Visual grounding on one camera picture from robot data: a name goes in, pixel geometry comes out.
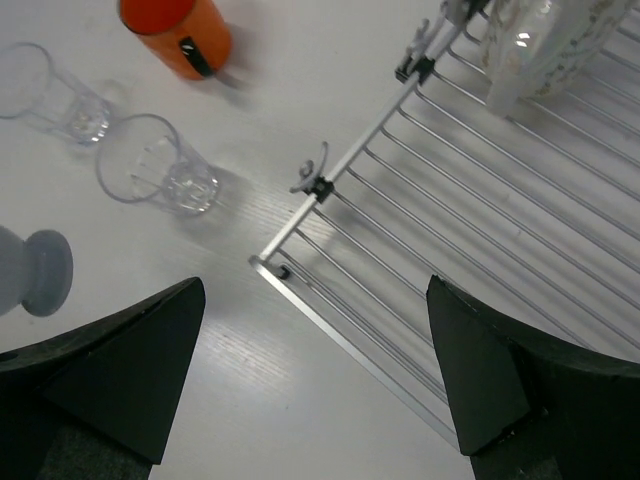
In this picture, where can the metal wire dish rack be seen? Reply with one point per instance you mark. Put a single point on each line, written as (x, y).
(535, 214)

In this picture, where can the light blue footed cup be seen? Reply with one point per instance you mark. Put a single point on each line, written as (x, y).
(36, 273)

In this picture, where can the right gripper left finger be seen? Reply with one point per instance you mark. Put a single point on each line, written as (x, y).
(99, 401)

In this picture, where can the clear glass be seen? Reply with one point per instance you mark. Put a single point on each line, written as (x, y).
(144, 159)
(37, 91)

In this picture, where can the clear glass left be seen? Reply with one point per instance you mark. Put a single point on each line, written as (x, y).
(37, 91)

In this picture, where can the patterned white mug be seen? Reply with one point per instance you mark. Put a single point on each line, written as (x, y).
(535, 49)

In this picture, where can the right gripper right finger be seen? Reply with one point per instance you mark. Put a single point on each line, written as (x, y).
(529, 405)

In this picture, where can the clear glass right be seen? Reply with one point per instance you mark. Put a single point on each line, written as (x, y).
(144, 159)

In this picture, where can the orange plastic mug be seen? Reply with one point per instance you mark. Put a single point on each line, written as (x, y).
(190, 37)

